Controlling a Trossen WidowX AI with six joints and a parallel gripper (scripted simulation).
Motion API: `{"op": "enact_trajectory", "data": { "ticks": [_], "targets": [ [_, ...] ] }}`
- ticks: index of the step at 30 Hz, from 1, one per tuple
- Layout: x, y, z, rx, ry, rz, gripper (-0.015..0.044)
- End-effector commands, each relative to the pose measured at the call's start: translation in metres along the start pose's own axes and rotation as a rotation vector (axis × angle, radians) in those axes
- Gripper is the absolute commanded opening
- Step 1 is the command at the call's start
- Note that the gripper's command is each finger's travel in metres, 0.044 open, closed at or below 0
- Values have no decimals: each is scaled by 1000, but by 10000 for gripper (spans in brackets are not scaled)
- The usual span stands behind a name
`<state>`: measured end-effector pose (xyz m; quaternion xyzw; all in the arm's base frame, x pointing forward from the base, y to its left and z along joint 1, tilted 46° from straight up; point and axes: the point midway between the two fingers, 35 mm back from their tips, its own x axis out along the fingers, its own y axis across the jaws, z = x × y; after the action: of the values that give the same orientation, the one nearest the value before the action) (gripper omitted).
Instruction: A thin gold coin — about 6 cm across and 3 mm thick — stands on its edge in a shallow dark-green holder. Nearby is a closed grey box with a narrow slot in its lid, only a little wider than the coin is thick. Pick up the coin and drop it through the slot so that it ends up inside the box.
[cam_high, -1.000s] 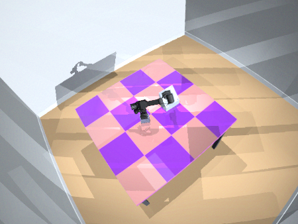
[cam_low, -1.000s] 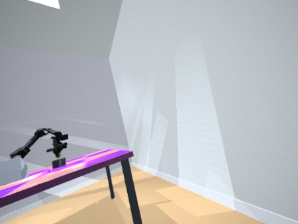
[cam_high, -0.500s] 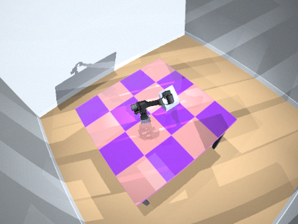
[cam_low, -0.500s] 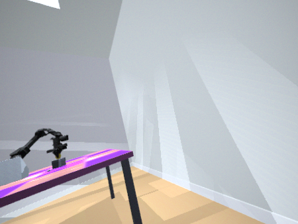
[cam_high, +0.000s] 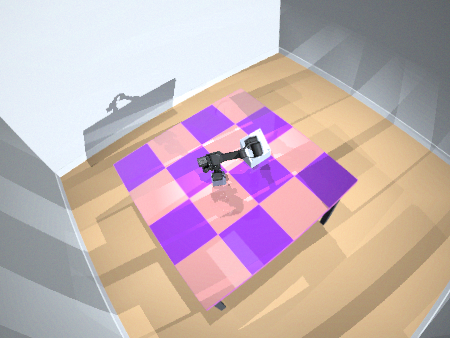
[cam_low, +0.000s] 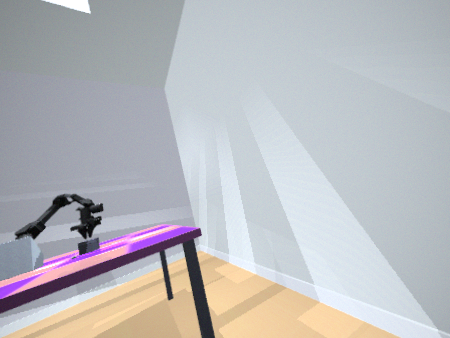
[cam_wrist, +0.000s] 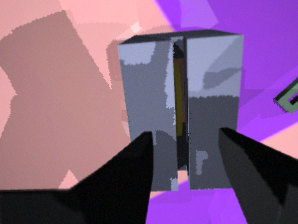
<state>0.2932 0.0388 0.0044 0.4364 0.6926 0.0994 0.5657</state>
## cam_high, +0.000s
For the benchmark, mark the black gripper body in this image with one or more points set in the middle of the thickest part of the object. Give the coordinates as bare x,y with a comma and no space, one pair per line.
217,176

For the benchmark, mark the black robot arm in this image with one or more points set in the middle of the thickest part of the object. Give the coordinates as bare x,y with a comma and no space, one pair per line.
214,159

